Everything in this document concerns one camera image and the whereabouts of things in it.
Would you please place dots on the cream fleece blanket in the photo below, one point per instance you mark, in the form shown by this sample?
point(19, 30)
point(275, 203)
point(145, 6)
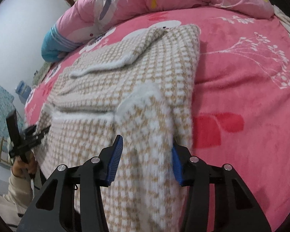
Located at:
point(287, 26)

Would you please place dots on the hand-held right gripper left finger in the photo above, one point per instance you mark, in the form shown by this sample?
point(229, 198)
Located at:
point(114, 159)

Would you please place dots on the person's left hand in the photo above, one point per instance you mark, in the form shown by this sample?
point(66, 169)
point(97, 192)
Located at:
point(20, 170)

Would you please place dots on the teal patterned cloth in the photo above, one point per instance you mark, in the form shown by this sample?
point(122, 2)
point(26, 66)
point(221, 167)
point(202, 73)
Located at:
point(0, 106)

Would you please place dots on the wooden chair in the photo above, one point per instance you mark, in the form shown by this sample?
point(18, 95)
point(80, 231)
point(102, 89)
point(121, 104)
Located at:
point(2, 149)

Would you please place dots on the pink floral bed sheet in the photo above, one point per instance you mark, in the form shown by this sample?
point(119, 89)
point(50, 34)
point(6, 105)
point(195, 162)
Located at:
point(244, 89)

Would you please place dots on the beige white checked knit sweater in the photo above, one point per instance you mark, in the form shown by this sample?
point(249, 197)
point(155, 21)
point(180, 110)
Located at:
point(147, 77)

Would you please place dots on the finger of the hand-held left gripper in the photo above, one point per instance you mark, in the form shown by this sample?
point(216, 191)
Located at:
point(44, 131)
point(31, 130)

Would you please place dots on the blue water bottle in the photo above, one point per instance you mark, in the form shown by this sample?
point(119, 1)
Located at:
point(23, 89)

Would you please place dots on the green patterned mat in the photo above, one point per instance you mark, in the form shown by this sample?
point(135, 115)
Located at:
point(40, 75)

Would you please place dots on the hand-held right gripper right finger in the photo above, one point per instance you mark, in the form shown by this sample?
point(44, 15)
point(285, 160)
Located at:
point(177, 164)

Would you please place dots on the person's left forearm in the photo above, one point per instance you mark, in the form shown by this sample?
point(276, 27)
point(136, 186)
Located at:
point(17, 191)

